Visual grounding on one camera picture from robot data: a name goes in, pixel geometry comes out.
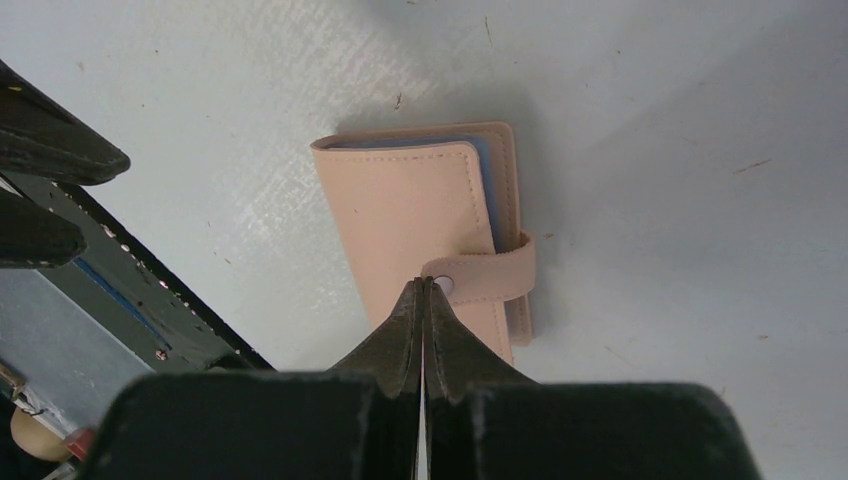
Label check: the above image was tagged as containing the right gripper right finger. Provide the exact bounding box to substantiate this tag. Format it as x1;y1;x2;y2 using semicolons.
422;279;761;479

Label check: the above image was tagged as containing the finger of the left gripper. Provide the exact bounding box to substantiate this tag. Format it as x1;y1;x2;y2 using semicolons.
1;189;87;269
1;63;131;186

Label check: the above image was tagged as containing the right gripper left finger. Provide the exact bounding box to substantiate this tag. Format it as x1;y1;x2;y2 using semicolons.
80;279;424;479

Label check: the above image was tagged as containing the tan leather card holder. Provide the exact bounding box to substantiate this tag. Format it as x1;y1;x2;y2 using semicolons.
311;121;537;361

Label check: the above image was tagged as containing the white cable duct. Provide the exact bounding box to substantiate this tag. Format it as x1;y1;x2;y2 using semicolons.
1;270;153;437

